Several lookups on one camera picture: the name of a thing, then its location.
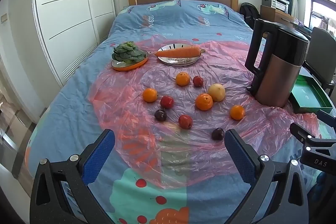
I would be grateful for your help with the orange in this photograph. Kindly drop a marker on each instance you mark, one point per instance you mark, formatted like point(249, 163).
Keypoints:
point(150, 95)
point(204, 101)
point(237, 112)
point(182, 79)

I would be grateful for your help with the green box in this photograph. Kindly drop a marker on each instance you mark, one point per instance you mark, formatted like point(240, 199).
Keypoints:
point(307, 94)

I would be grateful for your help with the carrot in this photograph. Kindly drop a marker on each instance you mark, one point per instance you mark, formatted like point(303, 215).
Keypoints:
point(178, 51)

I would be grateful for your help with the silver patterned plate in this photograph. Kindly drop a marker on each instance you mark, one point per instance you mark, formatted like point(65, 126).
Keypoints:
point(178, 61)

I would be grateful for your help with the bok choy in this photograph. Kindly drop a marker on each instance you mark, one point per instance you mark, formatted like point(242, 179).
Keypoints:
point(127, 52)

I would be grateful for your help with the orange plate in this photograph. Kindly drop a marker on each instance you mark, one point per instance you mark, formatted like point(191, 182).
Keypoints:
point(130, 66)

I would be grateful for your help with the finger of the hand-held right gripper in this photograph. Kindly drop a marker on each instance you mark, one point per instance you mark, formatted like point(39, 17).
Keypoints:
point(326, 115)
point(300, 131)

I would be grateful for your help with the red apple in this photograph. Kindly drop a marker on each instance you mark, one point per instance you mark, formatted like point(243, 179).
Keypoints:
point(198, 81)
point(167, 101)
point(185, 121)

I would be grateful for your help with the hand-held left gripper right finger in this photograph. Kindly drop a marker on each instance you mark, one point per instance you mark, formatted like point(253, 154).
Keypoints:
point(240, 158)

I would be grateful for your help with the pink plastic sheet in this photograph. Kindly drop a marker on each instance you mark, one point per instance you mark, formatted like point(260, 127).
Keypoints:
point(183, 150)

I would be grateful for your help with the white printer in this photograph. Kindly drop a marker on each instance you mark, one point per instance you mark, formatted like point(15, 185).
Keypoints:
point(275, 1)

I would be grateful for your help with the grey chair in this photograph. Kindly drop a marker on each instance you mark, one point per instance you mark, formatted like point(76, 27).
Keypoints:
point(321, 53)

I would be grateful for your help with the dark plum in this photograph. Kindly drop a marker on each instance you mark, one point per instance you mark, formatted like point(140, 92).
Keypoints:
point(218, 134)
point(160, 115)

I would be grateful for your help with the black backpack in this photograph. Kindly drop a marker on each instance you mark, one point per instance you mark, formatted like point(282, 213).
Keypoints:
point(248, 14)

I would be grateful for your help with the wall switch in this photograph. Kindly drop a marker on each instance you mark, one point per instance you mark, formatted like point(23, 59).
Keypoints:
point(4, 18)

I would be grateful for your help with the wooden cabinet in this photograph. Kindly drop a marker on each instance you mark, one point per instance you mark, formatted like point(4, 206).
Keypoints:
point(275, 16)

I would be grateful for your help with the white wardrobe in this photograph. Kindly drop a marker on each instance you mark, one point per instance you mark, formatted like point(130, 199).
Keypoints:
point(65, 16)

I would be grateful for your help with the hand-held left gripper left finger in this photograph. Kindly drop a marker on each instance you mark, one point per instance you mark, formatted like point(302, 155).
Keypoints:
point(101, 158)

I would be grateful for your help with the yellow grapefruit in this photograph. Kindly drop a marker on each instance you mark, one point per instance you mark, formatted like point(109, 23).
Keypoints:
point(217, 92)

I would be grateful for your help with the black and copper kettle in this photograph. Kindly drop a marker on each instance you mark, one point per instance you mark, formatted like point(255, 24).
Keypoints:
point(278, 74)

